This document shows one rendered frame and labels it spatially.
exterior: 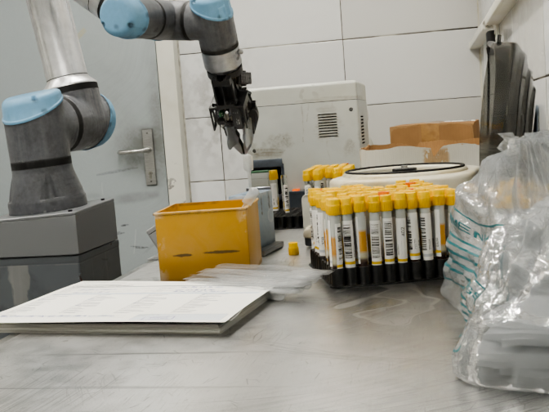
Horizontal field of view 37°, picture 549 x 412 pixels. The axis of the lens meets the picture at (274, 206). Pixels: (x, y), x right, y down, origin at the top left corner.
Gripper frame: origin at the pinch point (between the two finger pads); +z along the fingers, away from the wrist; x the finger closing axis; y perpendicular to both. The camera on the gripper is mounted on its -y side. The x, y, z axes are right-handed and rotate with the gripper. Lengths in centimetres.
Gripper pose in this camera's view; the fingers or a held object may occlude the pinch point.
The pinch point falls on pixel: (243, 146)
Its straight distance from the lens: 175.1
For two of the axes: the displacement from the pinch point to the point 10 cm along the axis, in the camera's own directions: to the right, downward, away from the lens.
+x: 9.8, -0.5, -1.9
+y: -1.2, 5.9, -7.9
